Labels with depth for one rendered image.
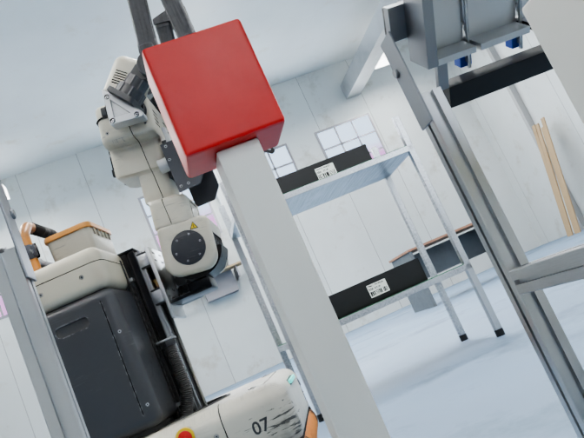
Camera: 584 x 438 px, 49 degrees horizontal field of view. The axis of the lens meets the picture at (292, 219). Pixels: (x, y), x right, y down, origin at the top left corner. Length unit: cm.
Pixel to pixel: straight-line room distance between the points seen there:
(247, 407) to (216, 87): 102
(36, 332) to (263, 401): 84
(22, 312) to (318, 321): 43
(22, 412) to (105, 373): 1105
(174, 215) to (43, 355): 104
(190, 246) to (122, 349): 36
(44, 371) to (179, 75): 45
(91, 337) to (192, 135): 107
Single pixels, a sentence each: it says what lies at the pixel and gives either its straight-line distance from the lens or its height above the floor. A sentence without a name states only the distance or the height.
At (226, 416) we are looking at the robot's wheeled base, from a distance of 170.
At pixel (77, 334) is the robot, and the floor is 60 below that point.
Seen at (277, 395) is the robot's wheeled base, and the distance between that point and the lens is 169.
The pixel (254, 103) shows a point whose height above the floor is 66.
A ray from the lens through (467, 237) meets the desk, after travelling 901.
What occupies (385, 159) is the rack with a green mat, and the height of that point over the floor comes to 92.
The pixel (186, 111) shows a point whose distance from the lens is 84.
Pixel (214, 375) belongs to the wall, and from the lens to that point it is 1243.
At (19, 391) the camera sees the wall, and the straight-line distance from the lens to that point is 1285.
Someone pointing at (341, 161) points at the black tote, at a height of 102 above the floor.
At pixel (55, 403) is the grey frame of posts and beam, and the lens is 98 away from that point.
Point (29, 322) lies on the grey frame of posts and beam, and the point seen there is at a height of 53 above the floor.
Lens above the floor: 36
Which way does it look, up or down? 10 degrees up
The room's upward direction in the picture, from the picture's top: 24 degrees counter-clockwise
